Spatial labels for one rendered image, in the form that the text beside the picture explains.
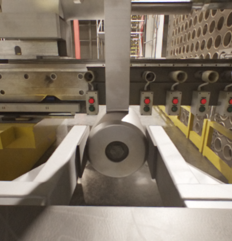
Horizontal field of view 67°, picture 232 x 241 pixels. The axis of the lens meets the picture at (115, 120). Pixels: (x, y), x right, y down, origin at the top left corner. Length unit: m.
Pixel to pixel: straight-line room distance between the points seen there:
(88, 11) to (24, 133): 0.88
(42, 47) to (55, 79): 0.25
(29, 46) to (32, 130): 0.61
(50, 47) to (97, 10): 0.40
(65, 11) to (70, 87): 0.49
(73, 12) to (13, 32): 0.40
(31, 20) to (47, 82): 0.37
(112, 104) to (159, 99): 1.06
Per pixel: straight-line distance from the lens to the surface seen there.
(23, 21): 1.30
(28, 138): 1.17
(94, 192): 1.44
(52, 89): 1.28
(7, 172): 1.56
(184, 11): 1.46
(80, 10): 1.37
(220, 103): 1.32
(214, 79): 1.15
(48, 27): 1.24
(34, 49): 1.42
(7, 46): 1.50
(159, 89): 1.19
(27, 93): 1.36
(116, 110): 0.15
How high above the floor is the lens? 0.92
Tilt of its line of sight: 18 degrees down
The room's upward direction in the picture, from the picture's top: straight up
